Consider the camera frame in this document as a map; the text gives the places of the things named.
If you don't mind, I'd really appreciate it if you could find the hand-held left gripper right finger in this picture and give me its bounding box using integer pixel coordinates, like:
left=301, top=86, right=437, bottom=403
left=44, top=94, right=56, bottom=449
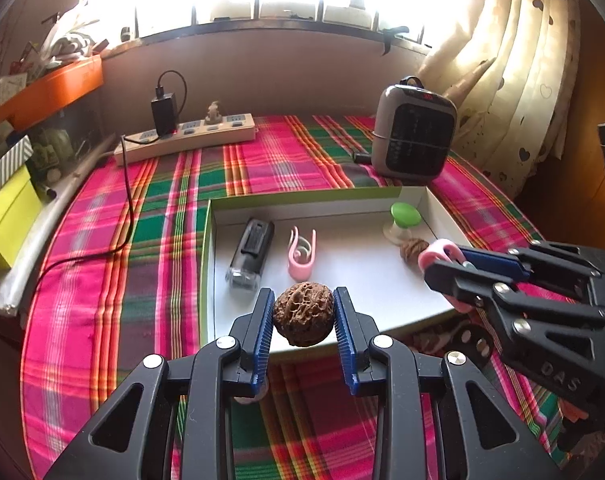
left=333, top=287, right=566, bottom=480

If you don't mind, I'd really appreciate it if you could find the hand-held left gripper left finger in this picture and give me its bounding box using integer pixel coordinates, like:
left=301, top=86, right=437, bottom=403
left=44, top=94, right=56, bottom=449
left=42, top=287, right=276, bottom=480

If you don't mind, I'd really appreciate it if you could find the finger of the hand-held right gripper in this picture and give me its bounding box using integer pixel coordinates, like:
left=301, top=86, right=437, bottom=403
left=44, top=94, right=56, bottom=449
left=424, top=257, right=605, bottom=365
left=455, top=240, right=604, bottom=287

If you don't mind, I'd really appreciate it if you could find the pink clip with white lens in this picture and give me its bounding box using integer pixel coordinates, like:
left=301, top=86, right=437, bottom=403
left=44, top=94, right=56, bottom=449
left=417, top=239, right=478, bottom=313

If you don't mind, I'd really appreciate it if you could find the brown walnut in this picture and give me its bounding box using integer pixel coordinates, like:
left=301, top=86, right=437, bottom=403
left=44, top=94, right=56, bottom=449
left=399, top=238, right=430, bottom=262
left=273, top=282, right=336, bottom=347

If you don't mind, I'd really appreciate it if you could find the green white cardboard box lid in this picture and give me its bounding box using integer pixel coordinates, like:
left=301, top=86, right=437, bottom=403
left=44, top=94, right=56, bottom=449
left=200, top=186, right=471, bottom=363

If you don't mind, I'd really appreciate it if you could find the green and white spool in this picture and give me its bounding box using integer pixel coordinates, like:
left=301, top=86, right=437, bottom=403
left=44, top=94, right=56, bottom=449
left=383, top=201, right=422, bottom=246

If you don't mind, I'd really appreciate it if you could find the long pink clip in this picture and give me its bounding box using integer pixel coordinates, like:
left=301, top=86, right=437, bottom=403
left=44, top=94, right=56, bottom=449
left=287, top=226, right=317, bottom=281

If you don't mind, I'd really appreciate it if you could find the black and silver pocket device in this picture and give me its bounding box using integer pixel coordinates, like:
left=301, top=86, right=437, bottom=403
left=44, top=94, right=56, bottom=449
left=226, top=218, right=276, bottom=290

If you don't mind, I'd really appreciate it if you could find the pink green plaid blanket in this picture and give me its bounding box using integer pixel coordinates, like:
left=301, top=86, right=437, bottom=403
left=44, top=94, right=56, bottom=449
left=21, top=114, right=583, bottom=480

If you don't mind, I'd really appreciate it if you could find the grey space heater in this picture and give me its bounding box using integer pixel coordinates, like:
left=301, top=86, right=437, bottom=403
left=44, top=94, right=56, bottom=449
left=371, top=76, right=457, bottom=179

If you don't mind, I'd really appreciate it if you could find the cream curtain with hearts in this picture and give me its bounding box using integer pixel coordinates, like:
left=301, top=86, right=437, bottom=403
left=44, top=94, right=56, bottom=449
left=417, top=0, right=583, bottom=198

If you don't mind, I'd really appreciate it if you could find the beige power strip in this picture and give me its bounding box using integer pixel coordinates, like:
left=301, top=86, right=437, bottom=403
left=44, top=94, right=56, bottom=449
left=113, top=113, right=257, bottom=165

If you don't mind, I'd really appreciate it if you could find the black charger adapter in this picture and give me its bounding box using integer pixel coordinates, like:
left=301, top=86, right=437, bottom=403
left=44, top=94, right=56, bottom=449
left=151, top=94, right=178, bottom=137

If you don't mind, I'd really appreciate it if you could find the green ornament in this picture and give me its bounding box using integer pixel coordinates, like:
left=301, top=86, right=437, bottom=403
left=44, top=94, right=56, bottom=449
left=30, top=127, right=76, bottom=183

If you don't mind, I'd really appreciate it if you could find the yellow-green box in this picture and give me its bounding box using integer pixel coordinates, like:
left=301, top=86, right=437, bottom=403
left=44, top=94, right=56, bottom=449
left=0, top=165, right=38, bottom=270

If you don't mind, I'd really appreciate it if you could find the green white striped box lid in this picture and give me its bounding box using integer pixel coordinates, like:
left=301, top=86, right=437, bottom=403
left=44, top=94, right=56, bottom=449
left=0, top=135, right=34, bottom=211

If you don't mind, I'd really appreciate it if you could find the metal window grille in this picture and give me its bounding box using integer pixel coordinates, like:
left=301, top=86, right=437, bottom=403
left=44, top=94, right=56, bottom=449
left=122, top=0, right=428, bottom=51

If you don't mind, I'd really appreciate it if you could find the orange tray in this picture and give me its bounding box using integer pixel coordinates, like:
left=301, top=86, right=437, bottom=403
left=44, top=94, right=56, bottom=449
left=0, top=54, right=104, bottom=128

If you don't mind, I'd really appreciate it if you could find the white plastic bag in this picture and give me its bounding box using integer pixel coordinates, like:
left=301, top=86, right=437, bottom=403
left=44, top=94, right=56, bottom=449
left=41, top=2, right=108, bottom=61

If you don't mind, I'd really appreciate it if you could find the black power strip cord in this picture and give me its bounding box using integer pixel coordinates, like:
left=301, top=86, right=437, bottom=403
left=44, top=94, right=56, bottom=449
left=36, top=132, right=136, bottom=286

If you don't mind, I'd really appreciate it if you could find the black charger cable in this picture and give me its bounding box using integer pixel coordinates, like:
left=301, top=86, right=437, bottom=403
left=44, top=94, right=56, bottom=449
left=156, top=71, right=186, bottom=111

